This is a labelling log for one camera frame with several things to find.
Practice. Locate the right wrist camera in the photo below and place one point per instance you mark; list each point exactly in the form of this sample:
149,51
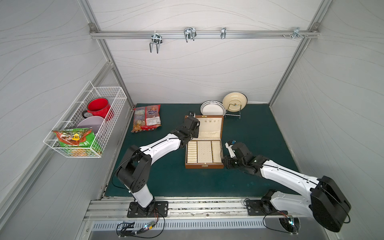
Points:
229,146

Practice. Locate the wooden jewelry box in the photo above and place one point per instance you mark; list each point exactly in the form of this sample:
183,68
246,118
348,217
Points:
206,151

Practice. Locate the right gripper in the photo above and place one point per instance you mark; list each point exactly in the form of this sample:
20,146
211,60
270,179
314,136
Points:
227,162

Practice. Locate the looped metal hook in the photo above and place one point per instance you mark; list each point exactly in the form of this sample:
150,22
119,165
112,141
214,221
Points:
190,34

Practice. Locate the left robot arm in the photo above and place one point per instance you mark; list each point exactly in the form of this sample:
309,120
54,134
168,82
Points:
134,170

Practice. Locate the metal hook bracket right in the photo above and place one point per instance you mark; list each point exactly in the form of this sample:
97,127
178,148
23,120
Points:
296,35

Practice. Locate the green snack bag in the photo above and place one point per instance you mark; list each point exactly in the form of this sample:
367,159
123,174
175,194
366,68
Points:
80,142

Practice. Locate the grey plate in basket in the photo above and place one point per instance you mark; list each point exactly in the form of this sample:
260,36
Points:
93,123

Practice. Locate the double metal hook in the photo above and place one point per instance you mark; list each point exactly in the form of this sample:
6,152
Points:
156,40

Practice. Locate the red mug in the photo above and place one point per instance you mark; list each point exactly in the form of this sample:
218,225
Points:
99,107

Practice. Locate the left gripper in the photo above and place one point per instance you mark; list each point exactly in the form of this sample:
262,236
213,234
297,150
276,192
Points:
192,120

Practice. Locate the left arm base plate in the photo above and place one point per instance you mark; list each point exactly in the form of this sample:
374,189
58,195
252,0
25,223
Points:
154,209

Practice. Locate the white wire basket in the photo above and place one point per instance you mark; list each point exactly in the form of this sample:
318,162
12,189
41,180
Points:
73,116

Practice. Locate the red snack bag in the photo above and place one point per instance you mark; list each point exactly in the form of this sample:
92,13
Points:
146,118

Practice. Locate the horizontal aluminium rail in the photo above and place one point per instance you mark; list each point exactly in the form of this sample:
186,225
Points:
212,35

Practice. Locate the white patterned bowl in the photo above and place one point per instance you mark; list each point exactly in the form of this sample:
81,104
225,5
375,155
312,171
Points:
214,108

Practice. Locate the wire plate stand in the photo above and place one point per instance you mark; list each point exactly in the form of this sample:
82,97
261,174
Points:
234,110

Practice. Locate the front aluminium rail frame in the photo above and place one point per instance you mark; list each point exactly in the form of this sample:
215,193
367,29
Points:
108,209

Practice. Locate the small metal hook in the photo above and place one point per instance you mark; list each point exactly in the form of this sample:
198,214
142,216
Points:
223,33

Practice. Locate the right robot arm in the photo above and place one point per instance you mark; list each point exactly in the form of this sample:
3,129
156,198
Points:
319,198

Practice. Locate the cream plate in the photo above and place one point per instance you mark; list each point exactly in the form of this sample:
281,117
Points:
235,98

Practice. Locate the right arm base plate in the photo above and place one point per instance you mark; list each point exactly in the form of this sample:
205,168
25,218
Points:
255,207

